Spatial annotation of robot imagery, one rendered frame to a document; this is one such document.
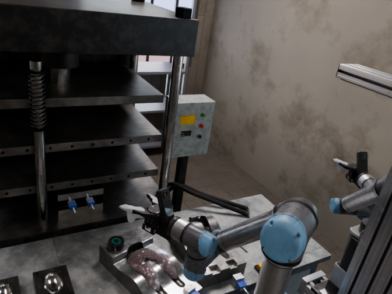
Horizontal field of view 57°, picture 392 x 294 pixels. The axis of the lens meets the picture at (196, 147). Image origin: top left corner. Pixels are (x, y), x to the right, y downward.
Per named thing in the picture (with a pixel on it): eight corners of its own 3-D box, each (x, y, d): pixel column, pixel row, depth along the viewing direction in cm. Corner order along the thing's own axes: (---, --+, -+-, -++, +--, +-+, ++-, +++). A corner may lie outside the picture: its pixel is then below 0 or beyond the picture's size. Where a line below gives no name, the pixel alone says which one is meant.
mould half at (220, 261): (243, 274, 197) (248, 255, 191) (202, 288, 184) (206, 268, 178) (198, 220, 235) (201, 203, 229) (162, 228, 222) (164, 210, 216)
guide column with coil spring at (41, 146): (51, 268, 227) (42, 62, 172) (41, 270, 224) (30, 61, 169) (49, 262, 231) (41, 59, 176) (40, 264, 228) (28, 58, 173)
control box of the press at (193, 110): (189, 267, 306) (218, 102, 244) (157, 277, 291) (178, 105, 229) (178, 250, 323) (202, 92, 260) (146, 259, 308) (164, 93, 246)
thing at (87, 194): (102, 211, 232) (103, 188, 224) (58, 219, 218) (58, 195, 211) (83, 172, 270) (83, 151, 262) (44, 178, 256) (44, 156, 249)
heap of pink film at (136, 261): (181, 276, 182) (183, 263, 178) (154, 293, 169) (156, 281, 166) (148, 247, 197) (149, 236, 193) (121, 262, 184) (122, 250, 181)
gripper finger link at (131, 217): (116, 222, 125) (142, 226, 126) (118, 207, 123) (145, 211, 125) (117, 217, 128) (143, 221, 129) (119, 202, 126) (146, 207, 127)
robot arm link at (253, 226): (315, 180, 111) (206, 227, 141) (303, 194, 102) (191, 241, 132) (335, 213, 110) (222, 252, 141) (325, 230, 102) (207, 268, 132)
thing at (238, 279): (252, 298, 182) (254, 291, 180) (244, 301, 180) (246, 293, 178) (238, 280, 193) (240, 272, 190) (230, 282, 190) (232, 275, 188)
